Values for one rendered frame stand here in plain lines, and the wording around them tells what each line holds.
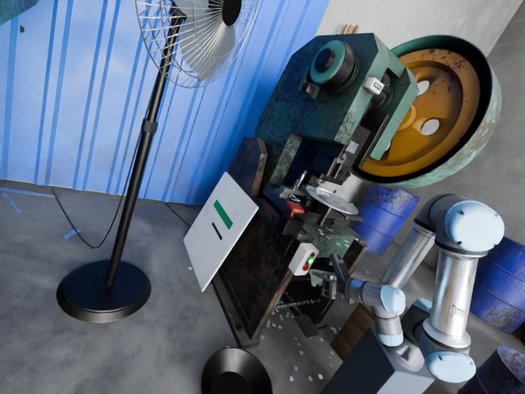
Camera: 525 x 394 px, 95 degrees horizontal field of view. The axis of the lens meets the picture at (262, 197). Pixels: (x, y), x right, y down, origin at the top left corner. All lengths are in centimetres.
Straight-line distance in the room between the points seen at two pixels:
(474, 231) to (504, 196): 364
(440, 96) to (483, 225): 97
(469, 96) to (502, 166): 301
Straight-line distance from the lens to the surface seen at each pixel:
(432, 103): 164
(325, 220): 128
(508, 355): 197
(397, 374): 113
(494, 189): 446
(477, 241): 80
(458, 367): 99
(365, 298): 89
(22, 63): 207
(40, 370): 125
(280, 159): 137
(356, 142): 133
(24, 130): 216
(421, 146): 157
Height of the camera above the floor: 104
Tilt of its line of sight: 18 degrees down
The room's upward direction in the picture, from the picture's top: 24 degrees clockwise
